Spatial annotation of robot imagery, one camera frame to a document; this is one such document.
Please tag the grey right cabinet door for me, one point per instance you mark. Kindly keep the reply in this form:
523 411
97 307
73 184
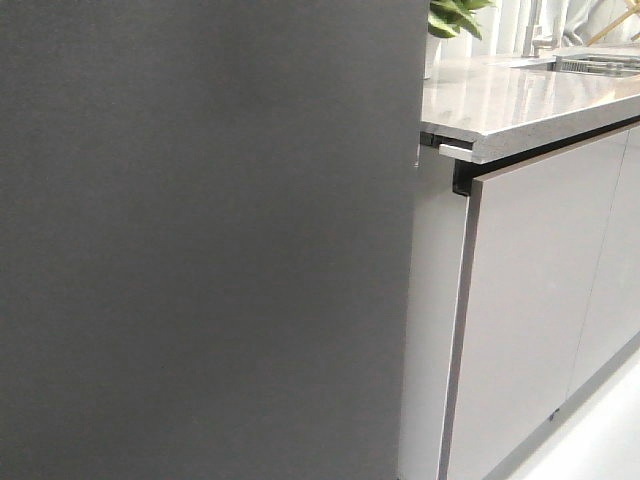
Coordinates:
612 317

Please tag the silver kitchen faucet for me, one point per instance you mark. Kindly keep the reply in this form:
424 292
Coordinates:
534 40

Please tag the grey left cabinet door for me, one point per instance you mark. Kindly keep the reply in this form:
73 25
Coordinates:
533 238

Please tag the grey stone countertop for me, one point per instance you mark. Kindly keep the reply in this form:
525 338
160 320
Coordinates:
482 109

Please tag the white plant pot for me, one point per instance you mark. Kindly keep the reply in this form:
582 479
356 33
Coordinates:
433 44

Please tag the grey cabinet door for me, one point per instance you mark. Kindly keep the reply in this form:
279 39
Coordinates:
612 317
533 238

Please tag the white cabinet side panel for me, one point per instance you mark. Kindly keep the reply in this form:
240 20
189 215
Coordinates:
439 223

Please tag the steel kitchen sink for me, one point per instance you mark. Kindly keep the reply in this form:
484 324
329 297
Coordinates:
592 64

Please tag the green potted plant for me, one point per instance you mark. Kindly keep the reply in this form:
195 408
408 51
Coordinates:
448 18

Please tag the wooden dish rack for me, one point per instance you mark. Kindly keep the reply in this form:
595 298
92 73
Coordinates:
613 25

